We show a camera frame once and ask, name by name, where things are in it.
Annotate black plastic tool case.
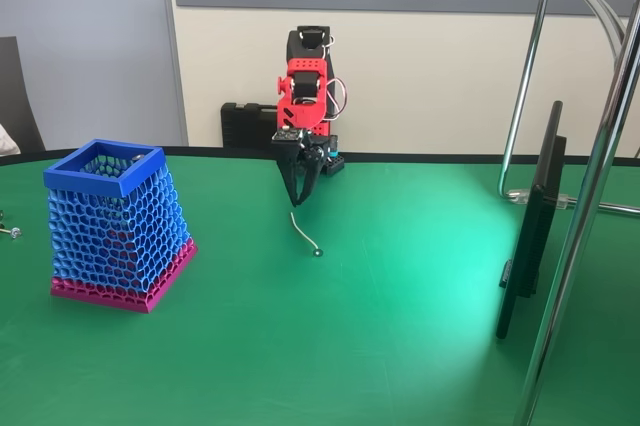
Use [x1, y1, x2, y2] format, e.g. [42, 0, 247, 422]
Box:
[220, 102, 280, 150]

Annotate red white servo cable loop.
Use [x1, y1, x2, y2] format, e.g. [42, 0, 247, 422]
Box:
[323, 76, 353, 123]

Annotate black flat light panel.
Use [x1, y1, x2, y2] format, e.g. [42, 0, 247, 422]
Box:
[494, 100, 569, 342]

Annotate white cloth item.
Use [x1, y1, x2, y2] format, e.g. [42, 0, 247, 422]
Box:
[0, 123, 22, 158]

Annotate green cloth with black rim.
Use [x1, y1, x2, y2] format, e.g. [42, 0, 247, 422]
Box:
[0, 145, 640, 426]

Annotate chrome tube stand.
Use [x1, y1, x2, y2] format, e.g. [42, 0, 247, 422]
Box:
[497, 0, 640, 426]

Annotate blue and pink lattice basket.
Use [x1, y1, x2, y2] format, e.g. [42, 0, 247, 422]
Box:
[43, 138, 199, 316]

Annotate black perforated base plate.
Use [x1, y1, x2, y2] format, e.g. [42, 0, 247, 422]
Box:
[319, 150, 347, 178]

